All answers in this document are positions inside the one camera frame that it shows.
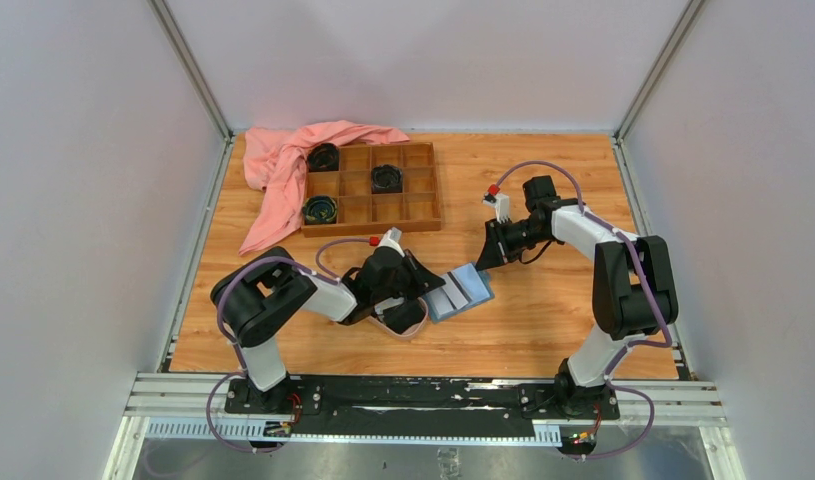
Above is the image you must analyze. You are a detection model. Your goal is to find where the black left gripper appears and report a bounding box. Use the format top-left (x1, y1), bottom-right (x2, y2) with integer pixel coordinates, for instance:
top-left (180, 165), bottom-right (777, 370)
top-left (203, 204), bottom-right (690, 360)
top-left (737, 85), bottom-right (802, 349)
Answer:
top-left (372, 249), bottom-right (445, 304)

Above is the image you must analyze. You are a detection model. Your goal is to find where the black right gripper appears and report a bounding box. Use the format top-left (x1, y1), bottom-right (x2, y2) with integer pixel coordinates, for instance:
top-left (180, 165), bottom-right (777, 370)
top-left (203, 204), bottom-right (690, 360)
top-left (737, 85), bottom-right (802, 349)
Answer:
top-left (475, 216), bottom-right (550, 272)

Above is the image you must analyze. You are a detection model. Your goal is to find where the pink oval card tray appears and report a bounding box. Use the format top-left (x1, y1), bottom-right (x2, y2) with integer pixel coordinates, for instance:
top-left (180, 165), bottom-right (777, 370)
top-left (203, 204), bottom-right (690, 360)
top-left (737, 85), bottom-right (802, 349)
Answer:
top-left (367, 298), bottom-right (428, 340)

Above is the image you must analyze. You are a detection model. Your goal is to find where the teal leather card holder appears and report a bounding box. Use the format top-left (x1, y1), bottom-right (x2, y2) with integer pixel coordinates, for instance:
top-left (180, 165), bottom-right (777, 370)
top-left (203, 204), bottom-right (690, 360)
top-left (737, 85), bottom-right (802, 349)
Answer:
top-left (444, 263), bottom-right (495, 321)

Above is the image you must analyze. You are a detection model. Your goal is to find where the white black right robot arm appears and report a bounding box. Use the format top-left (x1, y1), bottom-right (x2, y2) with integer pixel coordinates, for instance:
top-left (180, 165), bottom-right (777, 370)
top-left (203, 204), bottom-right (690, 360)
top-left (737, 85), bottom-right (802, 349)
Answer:
top-left (476, 176), bottom-right (678, 418)

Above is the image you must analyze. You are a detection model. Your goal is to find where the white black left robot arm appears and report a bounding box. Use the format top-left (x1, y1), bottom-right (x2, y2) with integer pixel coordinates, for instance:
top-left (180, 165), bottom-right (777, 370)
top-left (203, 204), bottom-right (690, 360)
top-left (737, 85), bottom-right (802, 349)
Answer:
top-left (210, 246), bottom-right (445, 413)

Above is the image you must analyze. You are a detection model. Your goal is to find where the white card with magnetic stripe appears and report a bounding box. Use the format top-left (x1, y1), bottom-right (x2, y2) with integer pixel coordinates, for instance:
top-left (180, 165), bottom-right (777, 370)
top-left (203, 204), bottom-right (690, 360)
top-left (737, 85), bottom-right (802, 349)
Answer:
top-left (424, 288), bottom-right (456, 323)

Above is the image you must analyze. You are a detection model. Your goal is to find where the wooden compartment tray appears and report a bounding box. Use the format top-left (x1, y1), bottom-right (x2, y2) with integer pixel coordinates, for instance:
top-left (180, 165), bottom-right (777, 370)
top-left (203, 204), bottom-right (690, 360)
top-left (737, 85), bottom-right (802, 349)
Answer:
top-left (301, 142), bottom-right (442, 237)

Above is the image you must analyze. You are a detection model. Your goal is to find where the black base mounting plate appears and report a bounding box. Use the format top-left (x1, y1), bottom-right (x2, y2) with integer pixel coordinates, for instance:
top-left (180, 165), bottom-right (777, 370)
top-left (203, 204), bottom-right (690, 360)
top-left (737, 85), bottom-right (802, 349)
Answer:
top-left (223, 375), bottom-right (620, 438)

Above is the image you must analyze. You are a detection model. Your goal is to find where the rolled dark dotted tie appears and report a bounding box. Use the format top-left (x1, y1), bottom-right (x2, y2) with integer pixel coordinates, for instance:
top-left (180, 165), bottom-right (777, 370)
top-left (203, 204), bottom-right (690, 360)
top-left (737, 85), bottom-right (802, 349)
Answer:
top-left (370, 164), bottom-right (403, 194)

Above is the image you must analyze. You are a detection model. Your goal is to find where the rolled black tie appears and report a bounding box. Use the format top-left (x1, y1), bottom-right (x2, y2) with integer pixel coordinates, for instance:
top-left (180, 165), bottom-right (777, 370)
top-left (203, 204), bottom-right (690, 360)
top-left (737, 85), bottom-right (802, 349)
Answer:
top-left (306, 143), bottom-right (340, 173)

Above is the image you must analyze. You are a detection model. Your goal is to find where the pink cloth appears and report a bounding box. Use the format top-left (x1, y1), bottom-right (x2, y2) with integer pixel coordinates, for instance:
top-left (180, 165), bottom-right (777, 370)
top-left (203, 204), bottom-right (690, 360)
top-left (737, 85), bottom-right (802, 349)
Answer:
top-left (238, 120), bottom-right (409, 255)

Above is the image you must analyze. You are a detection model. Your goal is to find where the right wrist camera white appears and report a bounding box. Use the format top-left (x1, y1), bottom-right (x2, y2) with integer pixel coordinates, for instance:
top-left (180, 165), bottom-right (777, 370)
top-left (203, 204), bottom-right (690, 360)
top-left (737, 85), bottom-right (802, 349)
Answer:
top-left (482, 184), bottom-right (511, 223)

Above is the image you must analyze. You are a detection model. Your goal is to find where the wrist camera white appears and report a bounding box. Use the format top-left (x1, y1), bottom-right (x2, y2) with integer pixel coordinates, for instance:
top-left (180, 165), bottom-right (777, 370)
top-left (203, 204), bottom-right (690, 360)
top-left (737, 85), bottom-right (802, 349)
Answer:
top-left (482, 184), bottom-right (511, 223)
top-left (369, 227), bottom-right (404, 256)

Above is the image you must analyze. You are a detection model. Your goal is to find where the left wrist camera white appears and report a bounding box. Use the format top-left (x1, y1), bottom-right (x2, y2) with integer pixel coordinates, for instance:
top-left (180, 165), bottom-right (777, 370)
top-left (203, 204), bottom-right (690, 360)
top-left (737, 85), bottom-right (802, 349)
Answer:
top-left (369, 227), bottom-right (404, 256)

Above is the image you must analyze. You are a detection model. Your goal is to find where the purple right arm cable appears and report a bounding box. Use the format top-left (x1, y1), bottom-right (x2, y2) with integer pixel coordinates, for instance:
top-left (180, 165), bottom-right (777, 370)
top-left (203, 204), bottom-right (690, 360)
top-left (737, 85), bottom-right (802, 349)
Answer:
top-left (493, 160), bottom-right (675, 461)

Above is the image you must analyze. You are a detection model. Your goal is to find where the aluminium frame rail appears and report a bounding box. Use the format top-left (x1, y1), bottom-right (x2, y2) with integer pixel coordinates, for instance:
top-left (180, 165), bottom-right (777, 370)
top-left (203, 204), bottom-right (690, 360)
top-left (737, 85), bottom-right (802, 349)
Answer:
top-left (106, 373), bottom-right (744, 479)

